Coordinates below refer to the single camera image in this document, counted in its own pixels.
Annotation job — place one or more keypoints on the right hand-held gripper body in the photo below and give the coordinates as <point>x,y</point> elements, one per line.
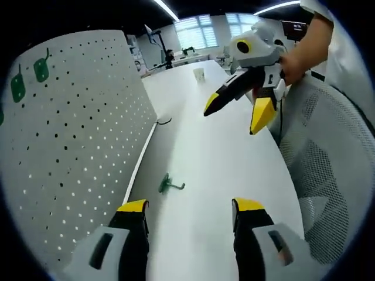
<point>257,49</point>

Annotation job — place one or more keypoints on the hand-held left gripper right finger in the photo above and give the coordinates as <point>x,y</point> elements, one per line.
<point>249,243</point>

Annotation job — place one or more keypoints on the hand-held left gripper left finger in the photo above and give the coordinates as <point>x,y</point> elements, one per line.
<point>133,243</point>

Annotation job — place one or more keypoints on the white perforated mounting plate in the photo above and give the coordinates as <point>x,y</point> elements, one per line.
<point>82,140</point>

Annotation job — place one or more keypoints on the person's right hand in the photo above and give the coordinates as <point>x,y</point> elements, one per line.
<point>293,70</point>

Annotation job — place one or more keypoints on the white paper cup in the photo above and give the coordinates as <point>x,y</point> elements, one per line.
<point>199,75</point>

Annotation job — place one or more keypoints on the dark monitor with red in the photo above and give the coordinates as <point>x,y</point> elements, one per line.
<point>294,30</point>

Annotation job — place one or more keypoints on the short ceiling light strip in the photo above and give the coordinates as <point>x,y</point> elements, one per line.
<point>276,7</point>

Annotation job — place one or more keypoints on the window with blinds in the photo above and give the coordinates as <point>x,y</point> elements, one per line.
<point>205,30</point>

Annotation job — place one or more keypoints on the white mesh office chair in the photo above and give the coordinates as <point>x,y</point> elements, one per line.
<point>328,164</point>

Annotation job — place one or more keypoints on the monitor on black stand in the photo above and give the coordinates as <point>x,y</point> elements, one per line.
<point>159,44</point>

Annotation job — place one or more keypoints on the person's white shirt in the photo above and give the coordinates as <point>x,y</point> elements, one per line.
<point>348,58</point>

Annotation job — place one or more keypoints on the long ceiling light strip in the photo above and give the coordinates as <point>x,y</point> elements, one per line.
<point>165,8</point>

